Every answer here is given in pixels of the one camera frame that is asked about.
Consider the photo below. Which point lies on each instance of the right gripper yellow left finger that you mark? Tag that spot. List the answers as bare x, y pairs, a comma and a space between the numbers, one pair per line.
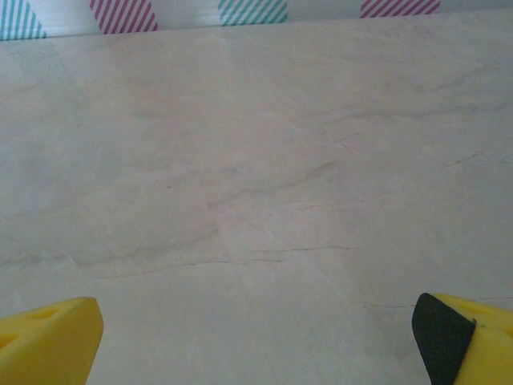
44, 345

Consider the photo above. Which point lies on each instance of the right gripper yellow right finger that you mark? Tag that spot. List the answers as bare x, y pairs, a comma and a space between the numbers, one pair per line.
489, 353

